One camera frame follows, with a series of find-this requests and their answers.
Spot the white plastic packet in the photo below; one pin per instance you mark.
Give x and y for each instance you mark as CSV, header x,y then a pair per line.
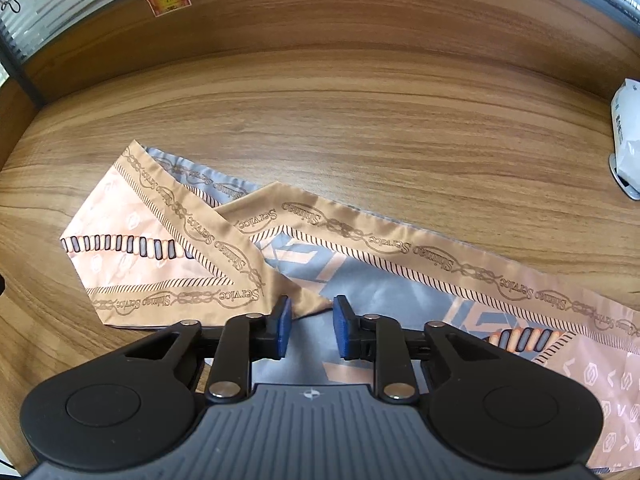
x,y
627,130

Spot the peach and grey printed scarf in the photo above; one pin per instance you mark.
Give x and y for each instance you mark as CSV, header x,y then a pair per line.
x,y
400,255

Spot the frosted glass partition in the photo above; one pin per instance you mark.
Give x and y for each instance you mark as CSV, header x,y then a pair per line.
x,y
75,5

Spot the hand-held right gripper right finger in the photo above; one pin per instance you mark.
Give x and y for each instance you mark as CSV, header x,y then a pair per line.
x,y
343,321

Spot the grey metal desk grommet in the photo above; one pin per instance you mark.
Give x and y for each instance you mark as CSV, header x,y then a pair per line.
x,y
623,180

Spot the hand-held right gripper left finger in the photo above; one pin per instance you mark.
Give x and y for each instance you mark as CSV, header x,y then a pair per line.
x,y
283,321

